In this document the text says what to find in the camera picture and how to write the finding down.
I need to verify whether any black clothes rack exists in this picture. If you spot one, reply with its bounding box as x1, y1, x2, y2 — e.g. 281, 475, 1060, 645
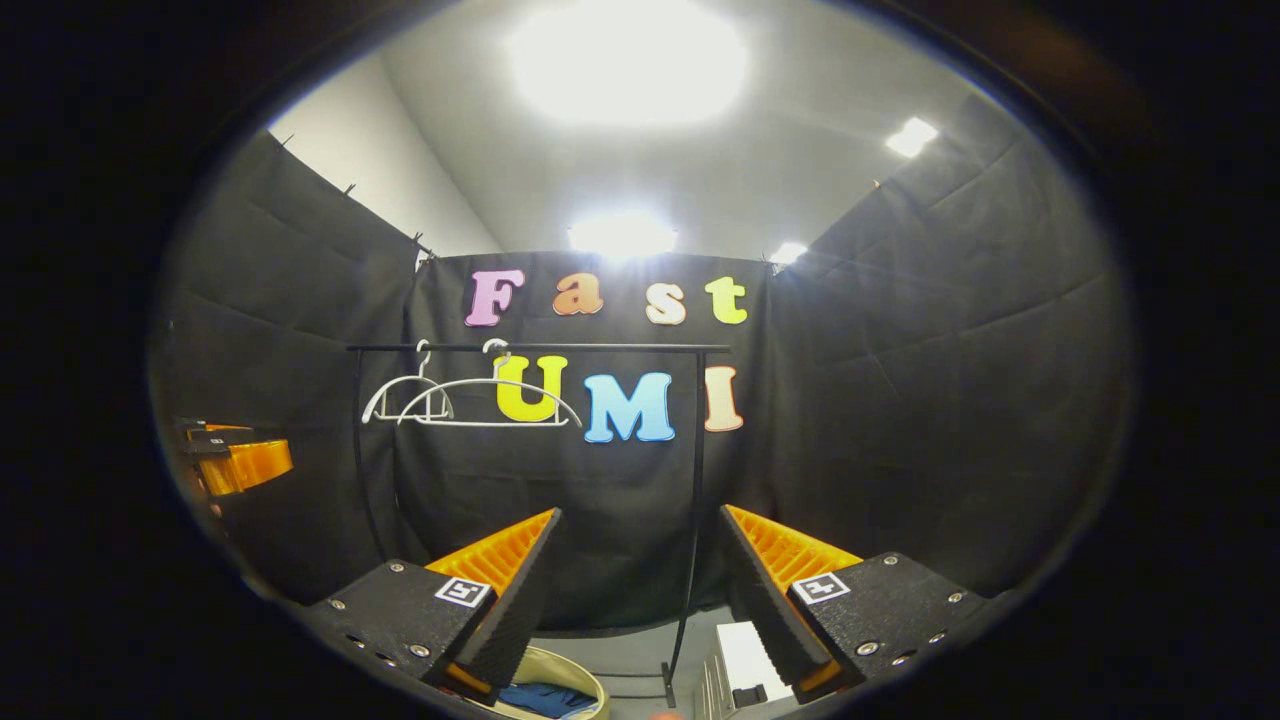
345, 340, 733, 709

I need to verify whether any blue corduroy jacket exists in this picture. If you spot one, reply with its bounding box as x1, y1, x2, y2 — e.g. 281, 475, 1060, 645
497, 683, 599, 719

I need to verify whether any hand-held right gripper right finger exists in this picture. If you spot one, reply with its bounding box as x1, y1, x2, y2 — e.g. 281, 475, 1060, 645
718, 505, 1001, 706

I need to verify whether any cream laundry hamper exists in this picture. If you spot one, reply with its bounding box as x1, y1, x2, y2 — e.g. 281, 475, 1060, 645
480, 645, 611, 720

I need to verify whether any white clothes hanger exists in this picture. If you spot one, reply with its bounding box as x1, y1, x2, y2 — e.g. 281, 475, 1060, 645
362, 340, 454, 424
397, 338, 584, 429

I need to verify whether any large ceiling light panel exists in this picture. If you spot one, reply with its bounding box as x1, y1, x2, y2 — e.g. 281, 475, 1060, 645
510, 0, 751, 126

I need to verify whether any white storage cabinet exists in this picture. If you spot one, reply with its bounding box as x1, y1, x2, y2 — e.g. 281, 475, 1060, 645
697, 620, 801, 719

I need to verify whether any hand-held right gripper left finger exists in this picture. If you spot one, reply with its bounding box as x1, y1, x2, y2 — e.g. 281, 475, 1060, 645
300, 508, 566, 707

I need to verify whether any black backdrop cloth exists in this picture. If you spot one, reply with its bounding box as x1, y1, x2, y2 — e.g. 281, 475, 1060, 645
148, 95, 1136, 641

